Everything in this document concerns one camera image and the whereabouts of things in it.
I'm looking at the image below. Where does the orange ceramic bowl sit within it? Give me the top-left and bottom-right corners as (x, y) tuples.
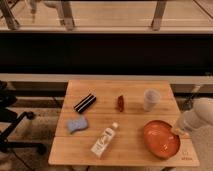
(143, 120), (180, 159)

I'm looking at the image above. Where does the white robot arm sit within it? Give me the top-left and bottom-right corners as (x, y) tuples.
(171, 98), (213, 136)

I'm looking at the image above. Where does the translucent plastic cup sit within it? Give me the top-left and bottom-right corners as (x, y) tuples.
(143, 89), (161, 112)

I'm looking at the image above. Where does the small red brown object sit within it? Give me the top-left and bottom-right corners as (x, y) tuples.
(117, 95), (124, 112)

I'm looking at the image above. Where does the white plastic bottle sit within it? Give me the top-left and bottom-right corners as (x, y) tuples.
(91, 122), (119, 158)

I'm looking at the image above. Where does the black white striped case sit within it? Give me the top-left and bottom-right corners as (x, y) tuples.
(74, 94), (96, 114)

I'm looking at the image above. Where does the blue sponge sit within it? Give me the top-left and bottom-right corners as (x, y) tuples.
(67, 116), (88, 134)

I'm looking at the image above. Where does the black office chair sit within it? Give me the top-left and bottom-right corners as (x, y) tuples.
(0, 80), (46, 155)

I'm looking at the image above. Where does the metal frame leg right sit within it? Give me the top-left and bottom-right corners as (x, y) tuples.
(151, 0), (167, 31)

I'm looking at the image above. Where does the metal frame leg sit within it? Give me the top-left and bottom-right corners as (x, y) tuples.
(0, 0), (20, 30)
(151, 0), (167, 31)
(61, 1), (74, 30)

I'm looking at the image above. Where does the metal frame leg middle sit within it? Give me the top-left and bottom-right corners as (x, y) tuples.
(61, 1), (74, 30)

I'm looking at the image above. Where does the metal frame leg left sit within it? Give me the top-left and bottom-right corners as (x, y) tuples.
(0, 0), (20, 30)

